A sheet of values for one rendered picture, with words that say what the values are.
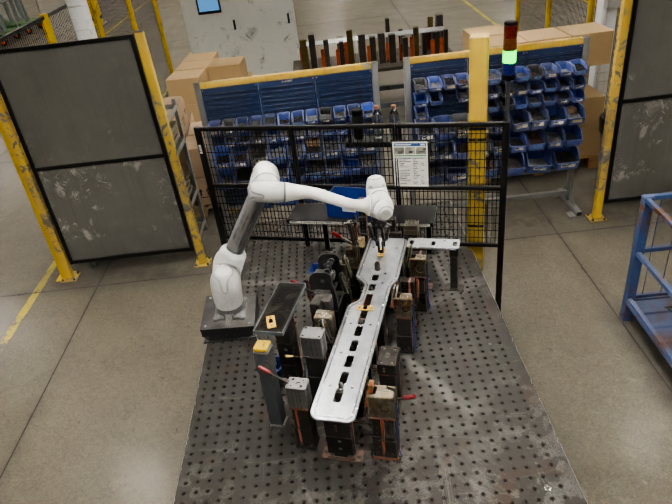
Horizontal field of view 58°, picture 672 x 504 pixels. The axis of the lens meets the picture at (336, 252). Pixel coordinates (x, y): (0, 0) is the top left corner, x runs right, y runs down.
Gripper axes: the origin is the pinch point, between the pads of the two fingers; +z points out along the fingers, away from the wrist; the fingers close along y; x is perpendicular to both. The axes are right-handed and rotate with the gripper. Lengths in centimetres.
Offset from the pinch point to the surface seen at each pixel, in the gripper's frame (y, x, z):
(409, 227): 12.3, 23.7, 2.0
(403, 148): 6, 55, -33
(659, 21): 171, 233, -55
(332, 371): -6, -91, 6
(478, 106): 48, 58, -56
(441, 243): 31.0, 15.4, 6.9
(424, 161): 18, 55, -25
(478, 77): 48, 58, -72
